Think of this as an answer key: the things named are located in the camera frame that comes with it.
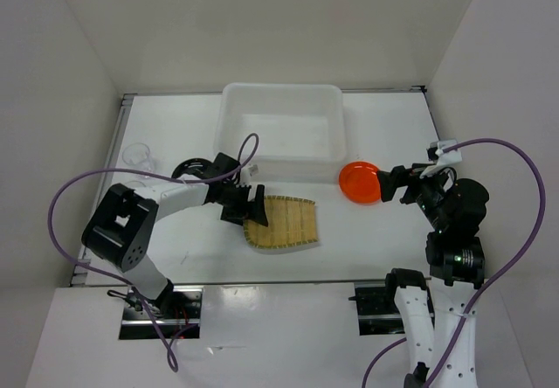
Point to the woven bamboo tray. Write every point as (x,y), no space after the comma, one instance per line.
(291,223)

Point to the clear plastic cup near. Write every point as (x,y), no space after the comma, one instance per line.
(138,181)

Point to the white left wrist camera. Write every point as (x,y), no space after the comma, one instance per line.
(251,170)

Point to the clear plastic cup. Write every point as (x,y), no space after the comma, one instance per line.
(138,156)
(138,181)

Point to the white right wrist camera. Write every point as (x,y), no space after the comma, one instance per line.
(442,155)

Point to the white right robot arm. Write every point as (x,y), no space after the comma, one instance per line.
(439,324)

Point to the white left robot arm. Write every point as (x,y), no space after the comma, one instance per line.
(122,225)

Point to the black round dish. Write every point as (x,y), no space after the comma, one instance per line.
(193,168)

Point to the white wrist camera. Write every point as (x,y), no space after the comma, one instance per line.
(442,155)
(251,170)

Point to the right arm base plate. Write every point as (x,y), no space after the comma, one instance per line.
(375,311)

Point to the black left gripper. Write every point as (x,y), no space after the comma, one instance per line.
(253,211)

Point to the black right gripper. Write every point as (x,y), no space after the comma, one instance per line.
(389,180)

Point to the clear plastic bin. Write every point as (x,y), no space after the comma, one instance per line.
(300,127)

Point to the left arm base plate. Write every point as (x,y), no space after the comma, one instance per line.
(182,321)

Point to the clear plastic cup far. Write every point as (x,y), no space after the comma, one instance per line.
(138,156)

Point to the orange plastic plate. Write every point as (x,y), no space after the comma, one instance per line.
(359,183)

